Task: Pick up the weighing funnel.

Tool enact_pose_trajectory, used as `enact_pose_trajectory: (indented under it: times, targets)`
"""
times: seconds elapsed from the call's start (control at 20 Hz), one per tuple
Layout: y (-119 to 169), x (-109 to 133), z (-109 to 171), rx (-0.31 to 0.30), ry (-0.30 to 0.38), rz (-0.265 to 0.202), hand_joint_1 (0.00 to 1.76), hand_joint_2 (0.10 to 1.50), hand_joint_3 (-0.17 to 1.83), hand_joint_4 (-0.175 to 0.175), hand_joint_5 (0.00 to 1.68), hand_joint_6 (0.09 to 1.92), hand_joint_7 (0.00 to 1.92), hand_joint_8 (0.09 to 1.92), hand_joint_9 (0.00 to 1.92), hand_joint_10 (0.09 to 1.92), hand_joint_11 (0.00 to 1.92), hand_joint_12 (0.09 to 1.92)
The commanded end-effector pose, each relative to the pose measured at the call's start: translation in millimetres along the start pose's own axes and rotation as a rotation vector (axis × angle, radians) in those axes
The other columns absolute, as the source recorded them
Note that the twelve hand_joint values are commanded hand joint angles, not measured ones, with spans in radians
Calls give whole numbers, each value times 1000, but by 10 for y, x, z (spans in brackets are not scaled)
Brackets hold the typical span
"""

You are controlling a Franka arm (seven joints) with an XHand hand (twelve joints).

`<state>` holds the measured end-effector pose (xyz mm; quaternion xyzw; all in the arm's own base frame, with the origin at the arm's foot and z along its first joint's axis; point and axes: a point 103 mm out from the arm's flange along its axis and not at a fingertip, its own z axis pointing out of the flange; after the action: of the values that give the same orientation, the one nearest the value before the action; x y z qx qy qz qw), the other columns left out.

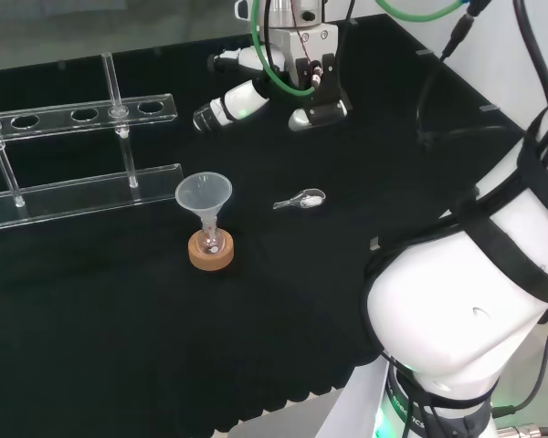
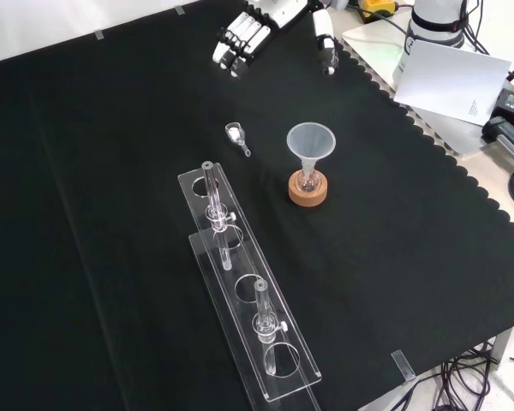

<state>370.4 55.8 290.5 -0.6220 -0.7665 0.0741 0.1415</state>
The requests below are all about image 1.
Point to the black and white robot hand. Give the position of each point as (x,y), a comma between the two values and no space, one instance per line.
(308,45)

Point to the clear plastic funnel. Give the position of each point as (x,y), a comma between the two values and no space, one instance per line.
(203,191)

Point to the clear acrylic funnel stand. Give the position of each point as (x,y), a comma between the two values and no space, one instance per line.
(73,196)

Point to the small round-bottom glass flask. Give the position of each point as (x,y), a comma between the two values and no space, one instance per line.
(208,242)

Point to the black bench cloth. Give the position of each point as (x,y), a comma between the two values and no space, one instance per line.
(119,342)

